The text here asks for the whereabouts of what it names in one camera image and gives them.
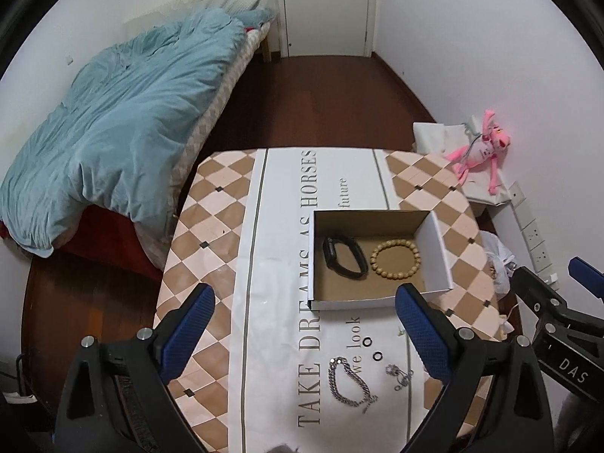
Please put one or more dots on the open cardboard box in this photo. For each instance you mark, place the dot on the open cardboard box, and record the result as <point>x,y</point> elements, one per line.
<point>400,247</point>

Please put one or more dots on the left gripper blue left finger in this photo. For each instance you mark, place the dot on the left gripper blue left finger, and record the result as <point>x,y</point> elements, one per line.
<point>182,328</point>

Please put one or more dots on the black smart wristband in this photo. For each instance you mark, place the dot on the black smart wristband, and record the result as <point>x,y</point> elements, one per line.
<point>344,256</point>

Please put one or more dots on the silver crystal jewelry piece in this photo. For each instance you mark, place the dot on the silver crystal jewelry piece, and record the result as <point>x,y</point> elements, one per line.
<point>403,378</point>

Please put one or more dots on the blue duvet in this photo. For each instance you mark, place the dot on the blue duvet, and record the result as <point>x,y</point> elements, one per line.
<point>120,130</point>

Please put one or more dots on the white door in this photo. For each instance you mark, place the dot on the white door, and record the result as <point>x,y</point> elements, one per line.
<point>327,27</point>

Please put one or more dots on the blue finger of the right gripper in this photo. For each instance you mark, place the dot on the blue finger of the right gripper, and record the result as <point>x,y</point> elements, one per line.
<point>587,276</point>

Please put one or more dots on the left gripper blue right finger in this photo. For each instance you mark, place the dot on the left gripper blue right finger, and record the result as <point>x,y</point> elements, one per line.
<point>428,329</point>

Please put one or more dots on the bed with patterned mattress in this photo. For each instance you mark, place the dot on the bed with patterned mattress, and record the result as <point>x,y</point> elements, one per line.
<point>111,238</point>

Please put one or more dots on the white wall power strip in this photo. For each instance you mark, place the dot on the white wall power strip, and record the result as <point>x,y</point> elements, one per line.
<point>540,260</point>

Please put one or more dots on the pink panther plush toy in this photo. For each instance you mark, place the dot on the pink panther plush toy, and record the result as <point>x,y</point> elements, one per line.
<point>483,149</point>

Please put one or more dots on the white plastic bag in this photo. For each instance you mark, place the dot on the white plastic bag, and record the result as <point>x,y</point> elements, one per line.
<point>498,258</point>

